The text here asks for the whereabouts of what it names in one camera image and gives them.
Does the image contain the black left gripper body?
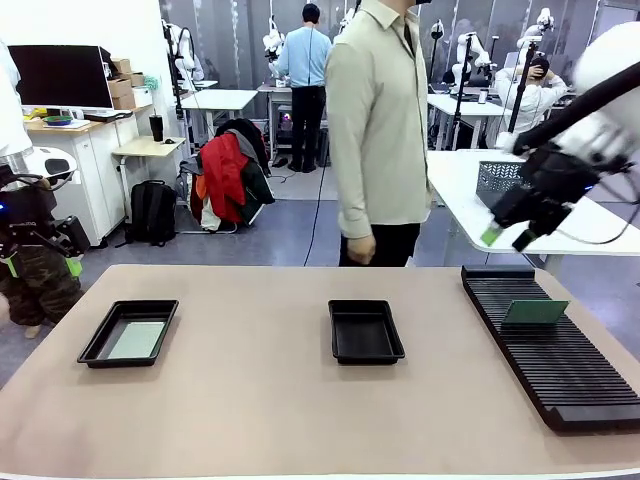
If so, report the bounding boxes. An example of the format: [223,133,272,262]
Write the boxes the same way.
[0,188,57,246]

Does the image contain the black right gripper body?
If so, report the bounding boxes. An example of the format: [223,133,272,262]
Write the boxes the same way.
[492,144,601,226]

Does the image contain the green glass plate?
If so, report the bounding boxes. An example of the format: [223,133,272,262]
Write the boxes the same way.
[107,321,167,360]
[501,299,570,327]

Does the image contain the black ESD tray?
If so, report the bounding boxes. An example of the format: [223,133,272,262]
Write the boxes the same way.
[328,299,406,366]
[76,299,180,370]

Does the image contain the beige sleeved right forearm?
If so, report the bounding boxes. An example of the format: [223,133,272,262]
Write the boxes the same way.
[335,184,375,242]

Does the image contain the person's right hand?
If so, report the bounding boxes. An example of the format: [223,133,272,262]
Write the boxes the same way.
[346,234,377,266]

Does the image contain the grey mesh basket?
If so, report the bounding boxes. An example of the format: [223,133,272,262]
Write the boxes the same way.
[475,160,534,208]

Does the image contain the white side table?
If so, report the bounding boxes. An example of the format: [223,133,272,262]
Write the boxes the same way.
[427,148,640,274]

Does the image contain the white cabinet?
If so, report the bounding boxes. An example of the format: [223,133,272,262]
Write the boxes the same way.
[24,104,154,247]

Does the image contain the black backpack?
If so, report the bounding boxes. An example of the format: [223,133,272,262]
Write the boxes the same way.
[124,179,179,248]

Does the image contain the person in white hoodie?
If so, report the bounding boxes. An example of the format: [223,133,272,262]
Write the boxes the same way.
[494,57,569,149]

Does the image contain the black tripod stand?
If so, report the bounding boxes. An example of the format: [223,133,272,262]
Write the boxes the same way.
[505,39,541,136]
[451,34,474,151]

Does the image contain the white background work table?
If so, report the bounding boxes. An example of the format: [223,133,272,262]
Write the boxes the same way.
[427,92,512,151]
[179,88,259,147]

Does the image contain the small beige desk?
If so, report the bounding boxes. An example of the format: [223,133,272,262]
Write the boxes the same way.
[110,135,187,221]

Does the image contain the black slotted board rack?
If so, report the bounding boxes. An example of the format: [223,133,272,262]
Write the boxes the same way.
[460,264,640,434]

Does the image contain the black computer monitor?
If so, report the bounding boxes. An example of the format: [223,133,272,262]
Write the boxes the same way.
[7,44,115,111]

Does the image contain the person in beige shirt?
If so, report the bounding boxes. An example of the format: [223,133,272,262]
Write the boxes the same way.
[324,0,434,268]

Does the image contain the stacked cardboard boxes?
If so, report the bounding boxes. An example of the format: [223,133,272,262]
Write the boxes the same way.
[107,58,146,110]

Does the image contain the red jacket on chair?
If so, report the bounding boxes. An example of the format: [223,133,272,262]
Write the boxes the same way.
[189,118,276,234]

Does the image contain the person in blue shirt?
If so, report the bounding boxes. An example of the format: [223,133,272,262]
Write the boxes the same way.
[276,3,334,174]

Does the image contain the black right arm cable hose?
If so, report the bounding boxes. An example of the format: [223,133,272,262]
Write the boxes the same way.
[512,62,640,156]

